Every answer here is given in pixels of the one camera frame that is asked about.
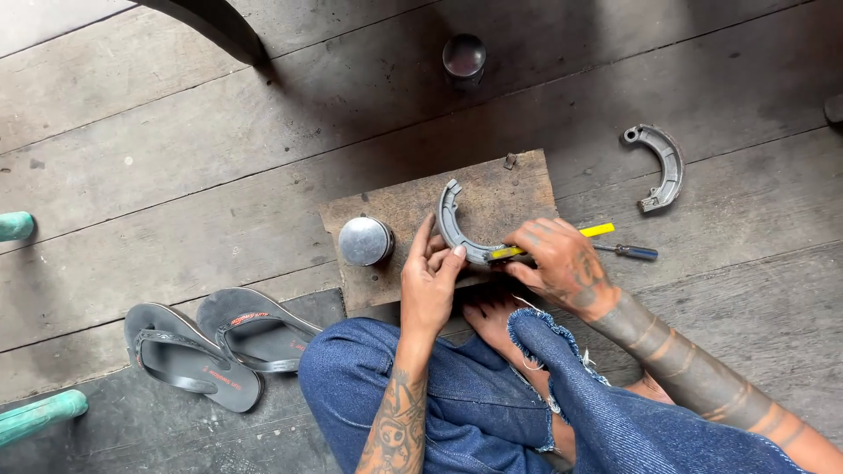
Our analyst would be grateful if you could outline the yellow utility knife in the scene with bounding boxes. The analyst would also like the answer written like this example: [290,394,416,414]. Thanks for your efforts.
[486,223,616,263]

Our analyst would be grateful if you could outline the teal painted furniture leg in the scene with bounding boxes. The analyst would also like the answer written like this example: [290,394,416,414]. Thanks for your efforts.
[0,211,36,243]
[0,389,90,449]

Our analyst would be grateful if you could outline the black flip-flop sandal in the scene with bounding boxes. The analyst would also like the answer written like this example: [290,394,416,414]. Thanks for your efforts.
[196,287,325,375]
[124,303,265,414]

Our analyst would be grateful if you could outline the blue denim jeans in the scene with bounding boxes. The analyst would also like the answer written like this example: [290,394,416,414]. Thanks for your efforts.
[298,308,811,474]

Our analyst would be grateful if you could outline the silver metal piston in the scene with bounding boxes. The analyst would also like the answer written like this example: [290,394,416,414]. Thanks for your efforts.
[338,216,396,267]

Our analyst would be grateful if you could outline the person's left hand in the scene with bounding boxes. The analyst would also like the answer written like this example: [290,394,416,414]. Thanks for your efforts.
[400,212,468,338]

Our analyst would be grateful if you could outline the grey brake shoe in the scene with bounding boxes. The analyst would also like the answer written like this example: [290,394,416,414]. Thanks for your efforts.
[621,124,686,213]
[436,178,509,266]

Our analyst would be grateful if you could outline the person's right hand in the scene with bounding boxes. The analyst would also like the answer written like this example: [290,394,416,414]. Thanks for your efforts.
[502,218,623,323]

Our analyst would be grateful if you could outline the blue handled screwdriver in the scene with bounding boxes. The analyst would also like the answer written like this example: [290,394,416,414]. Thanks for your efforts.
[591,244,659,262]

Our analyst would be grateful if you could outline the wooden work board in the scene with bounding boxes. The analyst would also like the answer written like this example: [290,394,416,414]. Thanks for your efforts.
[318,149,561,313]

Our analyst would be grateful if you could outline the dark metal piston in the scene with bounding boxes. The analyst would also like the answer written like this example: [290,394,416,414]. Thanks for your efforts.
[442,33,487,85]

